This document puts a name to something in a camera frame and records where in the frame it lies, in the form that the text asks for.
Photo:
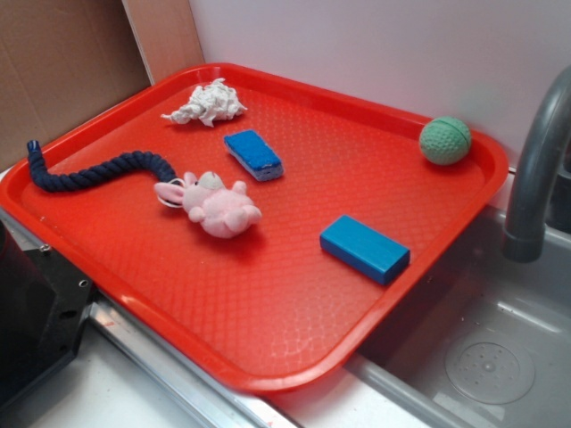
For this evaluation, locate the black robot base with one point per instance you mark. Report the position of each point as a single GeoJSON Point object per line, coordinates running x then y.
{"type": "Point", "coordinates": [45, 302]}

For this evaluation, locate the pink plush bunny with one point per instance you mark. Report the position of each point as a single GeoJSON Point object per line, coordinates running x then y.
{"type": "Point", "coordinates": [222, 212]}

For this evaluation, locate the red plastic tray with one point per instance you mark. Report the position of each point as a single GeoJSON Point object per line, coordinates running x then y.
{"type": "Point", "coordinates": [269, 310]}

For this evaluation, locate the blue sponge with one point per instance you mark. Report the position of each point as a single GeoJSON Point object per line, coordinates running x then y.
{"type": "Point", "coordinates": [255, 155]}

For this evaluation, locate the blue wooden block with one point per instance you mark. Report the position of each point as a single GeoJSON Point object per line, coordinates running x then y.
{"type": "Point", "coordinates": [363, 248]}

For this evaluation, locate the crumpled white paper towel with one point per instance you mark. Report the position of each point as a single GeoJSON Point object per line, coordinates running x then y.
{"type": "Point", "coordinates": [207, 104]}

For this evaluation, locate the green rubber ball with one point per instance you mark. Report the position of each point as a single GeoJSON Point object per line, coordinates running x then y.
{"type": "Point", "coordinates": [445, 140]}

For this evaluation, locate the grey plastic sink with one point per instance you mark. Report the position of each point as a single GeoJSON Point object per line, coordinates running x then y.
{"type": "Point", "coordinates": [480, 341]}

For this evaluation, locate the grey plastic faucet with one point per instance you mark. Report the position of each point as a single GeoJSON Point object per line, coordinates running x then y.
{"type": "Point", "coordinates": [540, 194]}

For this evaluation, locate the brown cardboard panel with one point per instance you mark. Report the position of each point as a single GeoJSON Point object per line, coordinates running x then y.
{"type": "Point", "coordinates": [65, 62]}

